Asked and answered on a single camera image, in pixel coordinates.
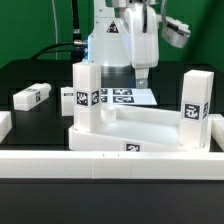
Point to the white front fence bar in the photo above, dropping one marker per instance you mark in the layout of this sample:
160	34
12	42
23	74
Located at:
111	165

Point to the white marker base bracket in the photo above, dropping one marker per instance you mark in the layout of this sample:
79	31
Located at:
127	96

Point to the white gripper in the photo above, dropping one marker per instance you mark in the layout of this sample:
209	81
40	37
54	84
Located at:
141	42

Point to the white desk top tray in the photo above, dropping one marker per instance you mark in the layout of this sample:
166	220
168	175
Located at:
137	129

